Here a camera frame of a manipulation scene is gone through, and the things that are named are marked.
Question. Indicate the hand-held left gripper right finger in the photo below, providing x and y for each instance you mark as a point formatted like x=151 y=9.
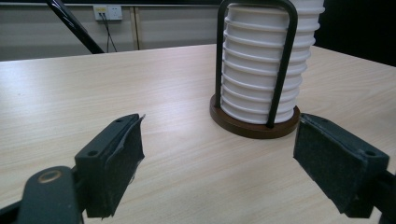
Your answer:
x=336 y=165

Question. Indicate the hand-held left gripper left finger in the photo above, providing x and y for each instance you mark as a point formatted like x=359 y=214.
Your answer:
x=106 y=161

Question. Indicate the stack of white paper cups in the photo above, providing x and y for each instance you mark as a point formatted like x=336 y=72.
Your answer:
x=253 y=62

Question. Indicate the black folding chair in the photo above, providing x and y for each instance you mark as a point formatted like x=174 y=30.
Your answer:
x=74 y=26

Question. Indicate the white wall socket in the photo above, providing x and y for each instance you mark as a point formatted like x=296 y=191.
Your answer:
x=113 y=12

